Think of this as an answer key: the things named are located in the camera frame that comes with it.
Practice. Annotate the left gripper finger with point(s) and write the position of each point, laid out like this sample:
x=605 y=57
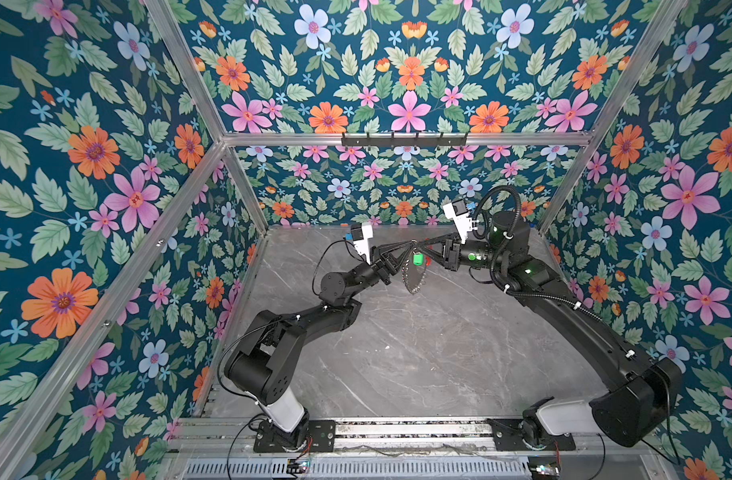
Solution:
x=408 y=270
x=398 y=248

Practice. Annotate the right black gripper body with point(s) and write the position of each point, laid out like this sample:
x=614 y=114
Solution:
x=454 y=255

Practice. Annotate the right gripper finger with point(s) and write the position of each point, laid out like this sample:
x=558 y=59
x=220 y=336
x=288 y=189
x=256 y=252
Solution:
x=436 y=256
x=436 y=244

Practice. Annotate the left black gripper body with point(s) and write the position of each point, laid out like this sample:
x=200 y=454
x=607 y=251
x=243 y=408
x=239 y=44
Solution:
x=381 y=272

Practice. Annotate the metal key organizer red handle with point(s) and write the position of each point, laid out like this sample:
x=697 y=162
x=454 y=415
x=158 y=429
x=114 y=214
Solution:
x=414 y=285

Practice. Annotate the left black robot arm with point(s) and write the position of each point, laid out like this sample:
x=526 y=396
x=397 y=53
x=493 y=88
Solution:
x=264 y=359

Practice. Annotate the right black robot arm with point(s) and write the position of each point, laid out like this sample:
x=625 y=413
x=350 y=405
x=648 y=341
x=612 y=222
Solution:
x=641 y=390

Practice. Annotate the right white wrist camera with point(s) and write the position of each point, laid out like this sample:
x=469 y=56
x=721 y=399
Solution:
x=458 y=212

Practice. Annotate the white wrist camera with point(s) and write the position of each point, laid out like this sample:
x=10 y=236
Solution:
x=458 y=212
x=361 y=235

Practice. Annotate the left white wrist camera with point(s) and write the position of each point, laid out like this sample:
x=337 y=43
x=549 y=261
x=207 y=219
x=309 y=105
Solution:
x=361 y=235

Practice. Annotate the black hook rail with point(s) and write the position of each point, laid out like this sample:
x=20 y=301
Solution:
x=389 y=140

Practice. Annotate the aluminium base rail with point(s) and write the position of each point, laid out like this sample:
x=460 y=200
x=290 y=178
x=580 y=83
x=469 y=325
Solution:
x=392 y=436

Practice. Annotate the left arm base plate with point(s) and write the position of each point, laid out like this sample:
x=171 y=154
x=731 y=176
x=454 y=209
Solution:
x=309 y=436

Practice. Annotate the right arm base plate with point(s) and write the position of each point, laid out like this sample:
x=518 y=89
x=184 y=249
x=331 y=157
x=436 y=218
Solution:
x=518 y=434

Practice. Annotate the white perforated cable duct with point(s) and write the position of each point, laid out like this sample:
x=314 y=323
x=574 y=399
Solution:
x=358 y=468

